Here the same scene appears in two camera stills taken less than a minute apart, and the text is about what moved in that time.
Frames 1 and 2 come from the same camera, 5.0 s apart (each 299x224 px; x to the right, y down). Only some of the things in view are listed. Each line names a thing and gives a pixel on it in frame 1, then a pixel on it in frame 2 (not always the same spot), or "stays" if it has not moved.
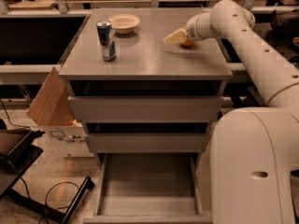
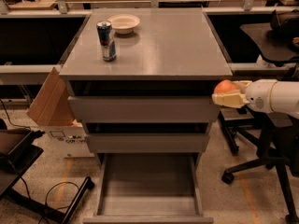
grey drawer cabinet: x=146 y=81 stays
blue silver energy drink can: x=107 y=40 stays
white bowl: x=124 y=23 stays
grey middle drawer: x=148 y=137 stays
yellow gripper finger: x=177 y=37 to x=234 y=100
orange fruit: x=188 y=43 to x=224 y=86
